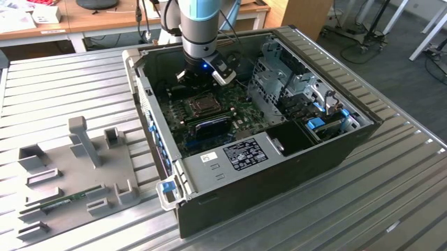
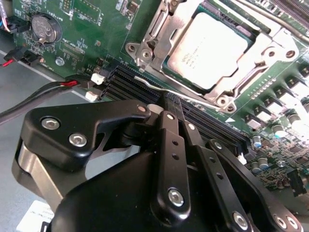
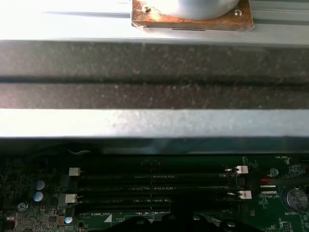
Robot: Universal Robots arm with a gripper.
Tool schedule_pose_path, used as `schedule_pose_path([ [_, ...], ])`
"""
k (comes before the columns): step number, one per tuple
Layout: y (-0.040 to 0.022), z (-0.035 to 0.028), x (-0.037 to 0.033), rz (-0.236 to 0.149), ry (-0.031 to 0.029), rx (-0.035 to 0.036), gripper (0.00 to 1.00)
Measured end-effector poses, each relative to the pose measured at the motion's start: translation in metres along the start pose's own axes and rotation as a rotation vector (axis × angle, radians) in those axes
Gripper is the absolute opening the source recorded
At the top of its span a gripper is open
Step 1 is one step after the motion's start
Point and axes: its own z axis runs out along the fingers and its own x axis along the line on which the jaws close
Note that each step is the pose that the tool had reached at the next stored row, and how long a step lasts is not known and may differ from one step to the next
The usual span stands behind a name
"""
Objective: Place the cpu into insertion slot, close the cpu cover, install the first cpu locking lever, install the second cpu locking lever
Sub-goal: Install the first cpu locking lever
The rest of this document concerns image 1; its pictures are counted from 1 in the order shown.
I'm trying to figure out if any CPU with silver top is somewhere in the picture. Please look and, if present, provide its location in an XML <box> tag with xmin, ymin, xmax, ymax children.
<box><xmin>193</xmin><ymin>96</ymin><xmax>216</xmax><ymax>110</ymax></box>

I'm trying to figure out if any metal socket cover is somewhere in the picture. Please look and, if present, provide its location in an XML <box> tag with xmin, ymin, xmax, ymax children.
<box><xmin>188</xmin><ymin>93</ymin><xmax>224</xmax><ymax>116</ymax></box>

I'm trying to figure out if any CPU socket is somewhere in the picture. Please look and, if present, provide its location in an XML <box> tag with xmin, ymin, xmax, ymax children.
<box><xmin>184</xmin><ymin>91</ymin><xmax>226</xmax><ymax>118</ymax></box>

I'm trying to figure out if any black RAM slot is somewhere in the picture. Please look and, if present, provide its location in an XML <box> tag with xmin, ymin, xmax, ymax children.
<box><xmin>181</xmin><ymin>109</ymin><xmax>233</xmax><ymax>123</ymax></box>
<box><xmin>186</xmin><ymin>113</ymin><xmax>234</xmax><ymax>128</ymax></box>

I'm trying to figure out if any silver drive cage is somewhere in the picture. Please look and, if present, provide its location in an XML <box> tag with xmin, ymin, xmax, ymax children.
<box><xmin>248</xmin><ymin>36</ymin><xmax>317</xmax><ymax>123</ymax></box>

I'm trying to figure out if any green motherboard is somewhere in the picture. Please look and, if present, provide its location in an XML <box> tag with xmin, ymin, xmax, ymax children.
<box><xmin>154</xmin><ymin>78</ymin><xmax>280</xmax><ymax>157</ymax></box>

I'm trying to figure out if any black expansion card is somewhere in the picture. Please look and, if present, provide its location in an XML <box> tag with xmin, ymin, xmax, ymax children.
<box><xmin>192</xmin><ymin>116</ymin><xmax>233</xmax><ymax>141</ymax></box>

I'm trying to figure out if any wooden desk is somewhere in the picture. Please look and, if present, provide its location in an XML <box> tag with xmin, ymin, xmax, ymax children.
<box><xmin>0</xmin><ymin>0</ymin><xmax>272</xmax><ymax>53</ymax></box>

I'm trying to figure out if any wooden cabinet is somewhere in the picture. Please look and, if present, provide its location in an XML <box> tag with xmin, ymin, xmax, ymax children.
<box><xmin>264</xmin><ymin>0</ymin><xmax>334</xmax><ymax>41</ymax></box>

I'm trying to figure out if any black round pad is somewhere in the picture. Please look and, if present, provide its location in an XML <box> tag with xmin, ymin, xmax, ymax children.
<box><xmin>75</xmin><ymin>0</ymin><xmax>120</xmax><ymax>11</ymax></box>

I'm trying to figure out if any blue disk carrier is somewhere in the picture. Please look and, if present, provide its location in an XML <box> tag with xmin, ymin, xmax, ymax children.
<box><xmin>304</xmin><ymin>117</ymin><xmax>345</xmax><ymax>141</ymax></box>

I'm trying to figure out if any silver power supply unit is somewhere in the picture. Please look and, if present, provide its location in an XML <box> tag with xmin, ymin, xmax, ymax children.
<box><xmin>176</xmin><ymin>131</ymin><xmax>284</xmax><ymax>201</ymax></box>

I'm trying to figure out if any white cardboard box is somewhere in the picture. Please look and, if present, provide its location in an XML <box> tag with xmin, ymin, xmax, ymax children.
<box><xmin>30</xmin><ymin>5</ymin><xmax>62</xmax><ymax>25</ymax></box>

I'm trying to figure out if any open black PC case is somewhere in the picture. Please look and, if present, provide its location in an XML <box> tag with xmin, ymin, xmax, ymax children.
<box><xmin>121</xmin><ymin>25</ymin><xmax>384</xmax><ymax>239</ymax></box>

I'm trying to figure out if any black wheeled stand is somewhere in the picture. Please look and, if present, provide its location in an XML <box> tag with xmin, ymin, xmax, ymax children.
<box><xmin>320</xmin><ymin>0</ymin><xmax>393</xmax><ymax>54</ymax></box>

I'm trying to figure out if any white paper stack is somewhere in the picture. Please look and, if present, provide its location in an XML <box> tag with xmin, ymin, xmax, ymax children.
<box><xmin>0</xmin><ymin>5</ymin><xmax>35</xmax><ymax>34</ymax></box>

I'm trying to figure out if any grey parts rack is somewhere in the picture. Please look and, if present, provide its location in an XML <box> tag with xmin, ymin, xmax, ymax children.
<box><xmin>15</xmin><ymin>116</ymin><xmax>142</xmax><ymax>243</ymax></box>

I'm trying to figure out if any green RAM stick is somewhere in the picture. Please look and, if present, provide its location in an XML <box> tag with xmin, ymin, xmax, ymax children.
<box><xmin>19</xmin><ymin>186</ymin><xmax>105</xmax><ymax>214</ymax></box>

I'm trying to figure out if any white tape strip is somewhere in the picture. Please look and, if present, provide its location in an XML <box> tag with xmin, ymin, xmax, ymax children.
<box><xmin>384</xmin><ymin>220</ymin><xmax>401</xmax><ymax>234</ymax></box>

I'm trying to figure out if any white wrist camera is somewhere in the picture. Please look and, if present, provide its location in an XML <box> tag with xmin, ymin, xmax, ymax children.
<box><xmin>201</xmin><ymin>51</ymin><xmax>237</xmax><ymax>86</ymax></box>

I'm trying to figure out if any white table frame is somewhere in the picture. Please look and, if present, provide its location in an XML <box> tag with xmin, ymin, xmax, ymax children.
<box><xmin>381</xmin><ymin>0</ymin><xmax>447</xmax><ymax>62</ymax></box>

